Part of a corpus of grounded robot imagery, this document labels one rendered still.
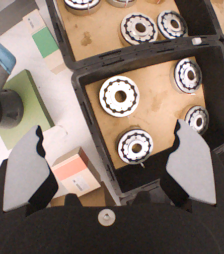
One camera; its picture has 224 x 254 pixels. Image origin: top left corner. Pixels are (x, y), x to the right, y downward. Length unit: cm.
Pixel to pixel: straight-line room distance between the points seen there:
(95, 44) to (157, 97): 23
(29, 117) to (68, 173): 25
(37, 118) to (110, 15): 40
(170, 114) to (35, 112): 45
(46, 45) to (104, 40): 20
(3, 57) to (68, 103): 26
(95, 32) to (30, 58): 28
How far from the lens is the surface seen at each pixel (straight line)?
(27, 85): 49
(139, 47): 26
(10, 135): 56
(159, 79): 38
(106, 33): 38
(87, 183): 48
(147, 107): 35
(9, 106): 47
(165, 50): 29
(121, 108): 30
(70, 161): 44
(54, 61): 44
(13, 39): 63
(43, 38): 49
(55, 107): 48
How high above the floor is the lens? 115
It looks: 77 degrees down
